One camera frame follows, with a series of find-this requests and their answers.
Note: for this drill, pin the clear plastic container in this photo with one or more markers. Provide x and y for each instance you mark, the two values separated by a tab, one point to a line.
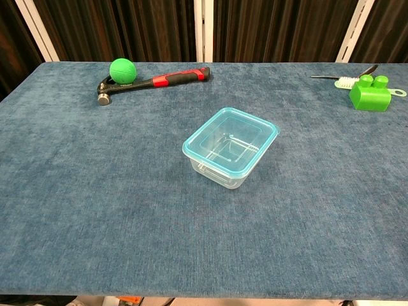
224	179

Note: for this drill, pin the teal container lid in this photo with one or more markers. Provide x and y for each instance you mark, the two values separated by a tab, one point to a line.
229	127

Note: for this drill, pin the white slanted frame post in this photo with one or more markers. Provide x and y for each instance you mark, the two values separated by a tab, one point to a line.
38	32
355	32

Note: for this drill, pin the red black claw hammer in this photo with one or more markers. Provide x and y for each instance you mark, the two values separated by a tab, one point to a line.
178	78

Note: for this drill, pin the green toy building block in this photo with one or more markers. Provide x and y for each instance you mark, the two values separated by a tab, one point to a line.
369	99

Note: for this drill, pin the black pleated curtain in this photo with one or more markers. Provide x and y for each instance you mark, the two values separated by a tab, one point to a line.
127	28

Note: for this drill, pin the green brush white bristles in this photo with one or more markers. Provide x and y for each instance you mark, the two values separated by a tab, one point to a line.
344	83

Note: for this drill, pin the metal spoon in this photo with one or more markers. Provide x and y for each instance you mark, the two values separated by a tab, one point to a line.
322	76

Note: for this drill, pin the blue table cloth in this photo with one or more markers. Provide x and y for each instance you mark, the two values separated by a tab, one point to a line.
127	207

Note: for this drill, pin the green ball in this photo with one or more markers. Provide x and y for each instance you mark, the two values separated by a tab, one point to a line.
123	71

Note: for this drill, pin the white upright frame post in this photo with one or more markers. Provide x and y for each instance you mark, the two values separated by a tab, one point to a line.
203	32

